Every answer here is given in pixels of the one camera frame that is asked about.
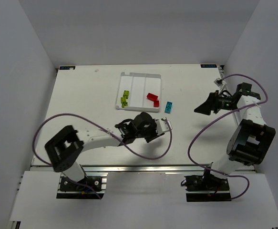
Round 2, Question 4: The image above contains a small red lego brick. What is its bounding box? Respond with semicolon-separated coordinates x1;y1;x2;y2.
154;100;160;107

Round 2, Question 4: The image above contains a long red lego brick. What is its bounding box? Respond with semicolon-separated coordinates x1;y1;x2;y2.
146;93;158;101

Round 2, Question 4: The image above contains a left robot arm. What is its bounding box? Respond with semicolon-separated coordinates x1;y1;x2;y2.
44;112;169;182

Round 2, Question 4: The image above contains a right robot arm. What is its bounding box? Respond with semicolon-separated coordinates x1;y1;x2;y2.
194;83;276;179

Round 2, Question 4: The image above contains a teal long lego brick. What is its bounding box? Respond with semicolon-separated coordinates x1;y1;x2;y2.
165;102;173;114

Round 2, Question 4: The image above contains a white three-compartment tray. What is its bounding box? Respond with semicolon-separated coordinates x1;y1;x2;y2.
115;72;162;113

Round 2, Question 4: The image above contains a right blue corner label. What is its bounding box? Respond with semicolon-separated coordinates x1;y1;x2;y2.
200;64;217;68

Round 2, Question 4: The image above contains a blue corner label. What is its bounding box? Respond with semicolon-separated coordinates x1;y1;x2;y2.
59;66;76;70
200;64;217;68

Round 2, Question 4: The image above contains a left blue corner label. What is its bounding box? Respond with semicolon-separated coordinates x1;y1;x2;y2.
59;66;76;70

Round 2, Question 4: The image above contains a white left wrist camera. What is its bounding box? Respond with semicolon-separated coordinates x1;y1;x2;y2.
155;117;173;135

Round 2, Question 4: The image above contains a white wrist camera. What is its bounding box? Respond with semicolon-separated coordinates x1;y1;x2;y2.
214;78;227;90
155;117;173;135

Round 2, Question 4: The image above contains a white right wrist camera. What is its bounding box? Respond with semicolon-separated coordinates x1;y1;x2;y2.
214;78;227;90

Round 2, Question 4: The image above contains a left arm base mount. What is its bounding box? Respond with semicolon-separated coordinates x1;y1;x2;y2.
56;172;107;200

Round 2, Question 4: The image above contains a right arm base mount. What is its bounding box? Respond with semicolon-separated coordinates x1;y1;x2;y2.
180;170;232;202

